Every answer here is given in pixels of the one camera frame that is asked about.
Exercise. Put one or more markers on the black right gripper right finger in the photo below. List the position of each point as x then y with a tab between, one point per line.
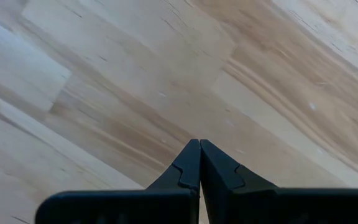
244	205

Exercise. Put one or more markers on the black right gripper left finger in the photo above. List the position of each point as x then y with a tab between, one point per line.
166	205

